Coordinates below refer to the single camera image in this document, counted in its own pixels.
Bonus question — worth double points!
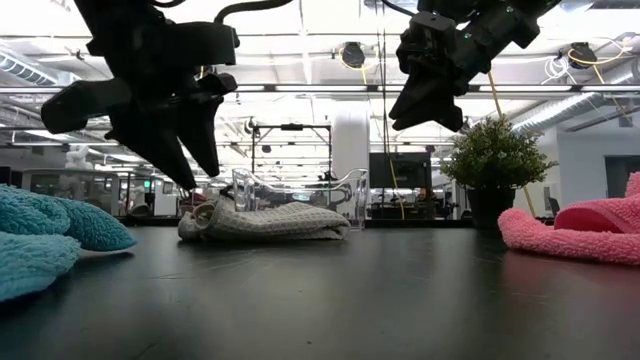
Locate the dark door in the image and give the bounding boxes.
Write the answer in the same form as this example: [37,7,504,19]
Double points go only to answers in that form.
[604,154,640,200]

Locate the black ceiling cable reel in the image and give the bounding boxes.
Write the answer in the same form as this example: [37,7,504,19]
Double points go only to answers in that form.
[568,41,600,70]
[341,41,367,70]

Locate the white building pillar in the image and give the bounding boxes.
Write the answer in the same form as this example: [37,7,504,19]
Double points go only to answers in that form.
[332,112,371,176]

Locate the black monitor screen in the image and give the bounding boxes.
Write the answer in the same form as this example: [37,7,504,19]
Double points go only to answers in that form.
[368,152,434,190]

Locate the long black cable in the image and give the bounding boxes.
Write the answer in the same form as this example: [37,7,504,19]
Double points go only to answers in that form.
[377,29,390,166]

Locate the long yellow cable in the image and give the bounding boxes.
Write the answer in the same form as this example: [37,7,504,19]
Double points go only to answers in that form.
[487,69,536,219]

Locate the small potted artificial plant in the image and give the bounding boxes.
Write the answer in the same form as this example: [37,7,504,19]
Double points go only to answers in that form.
[439,117,560,230]

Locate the clear plastic bin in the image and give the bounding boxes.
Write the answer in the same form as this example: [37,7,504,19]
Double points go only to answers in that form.
[231,167,370,231]

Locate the grey waffle towel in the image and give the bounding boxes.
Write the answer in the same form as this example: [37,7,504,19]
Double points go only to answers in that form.
[177,196,351,245]

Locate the pink microfiber towel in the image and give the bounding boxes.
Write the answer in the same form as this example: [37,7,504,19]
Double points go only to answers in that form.
[497,172,640,266]

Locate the white plush figure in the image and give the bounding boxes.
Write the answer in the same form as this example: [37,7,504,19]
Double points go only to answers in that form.
[63,144,95,172]

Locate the black aluminium table frame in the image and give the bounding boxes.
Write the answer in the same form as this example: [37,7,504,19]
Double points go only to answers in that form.
[114,214,556,230]

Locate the thin yellow hanging cable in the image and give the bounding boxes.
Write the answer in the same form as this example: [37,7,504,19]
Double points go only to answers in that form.
[387,159,406,221]

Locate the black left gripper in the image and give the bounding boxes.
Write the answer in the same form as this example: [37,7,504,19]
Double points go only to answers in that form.
[40,22,240,191]

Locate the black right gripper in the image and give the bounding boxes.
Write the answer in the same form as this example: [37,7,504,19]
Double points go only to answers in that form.
[388,10,489,134]

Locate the black metal frame rig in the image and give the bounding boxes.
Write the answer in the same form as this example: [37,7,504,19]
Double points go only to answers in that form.
[249,123,334,184]

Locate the teal microfiber towel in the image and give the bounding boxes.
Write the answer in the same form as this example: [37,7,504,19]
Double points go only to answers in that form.
[0,183,138,304]

